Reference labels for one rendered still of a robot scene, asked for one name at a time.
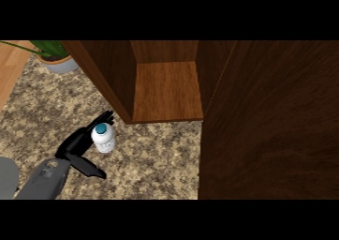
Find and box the brown wooden cabinet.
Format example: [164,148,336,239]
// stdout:
[59,39,237,126]

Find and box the green plant in grey pot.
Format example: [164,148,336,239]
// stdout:
[0,39,80,75]

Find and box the dark brown cabinet door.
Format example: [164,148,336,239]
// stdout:
[196,39,339,201]

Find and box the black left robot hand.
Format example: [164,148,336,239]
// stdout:
[55,110,117,180]

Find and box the white bottled water, teal cap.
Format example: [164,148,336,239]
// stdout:
[90,122,118,155]

